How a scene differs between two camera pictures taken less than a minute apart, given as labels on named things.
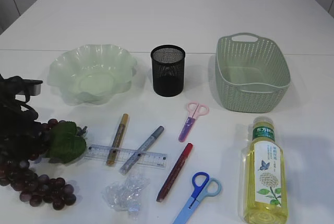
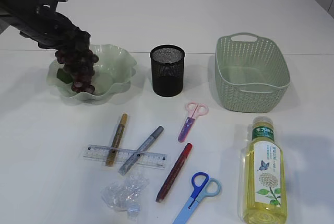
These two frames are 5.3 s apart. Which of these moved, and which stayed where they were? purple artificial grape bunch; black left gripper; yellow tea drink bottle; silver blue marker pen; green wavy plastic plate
Moved: purple artificial grape bunch; black left gripper
Stayed: silver blue marker pen; yellow tea drink bottle; green wavy plastic plate
